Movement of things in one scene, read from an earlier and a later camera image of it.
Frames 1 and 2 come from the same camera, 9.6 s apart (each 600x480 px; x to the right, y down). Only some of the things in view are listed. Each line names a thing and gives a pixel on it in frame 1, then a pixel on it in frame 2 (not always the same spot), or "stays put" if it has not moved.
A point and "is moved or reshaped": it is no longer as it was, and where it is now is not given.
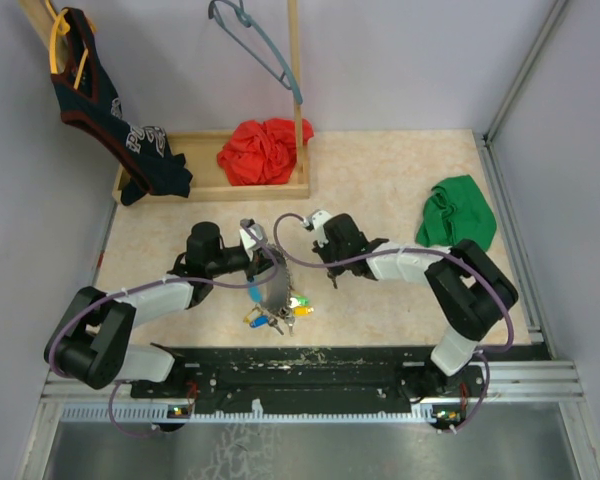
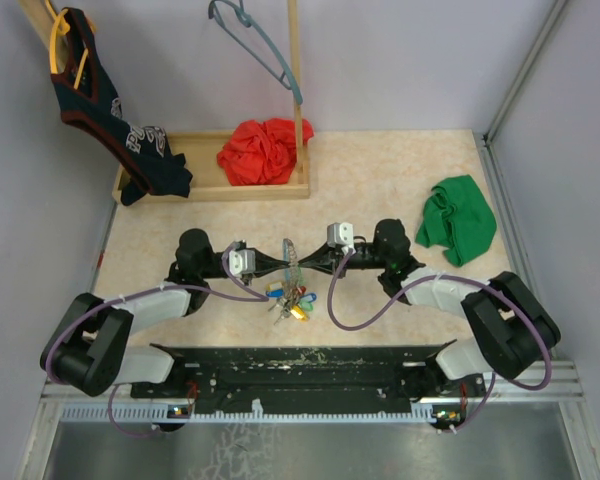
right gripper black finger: x=333 y=276 → x=328 y=258
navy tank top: x=90 y=103 stays put
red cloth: x=263 y=152 stays put
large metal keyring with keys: x=276 y=298 is moved or reshaped
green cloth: x=456 y=211 stays put
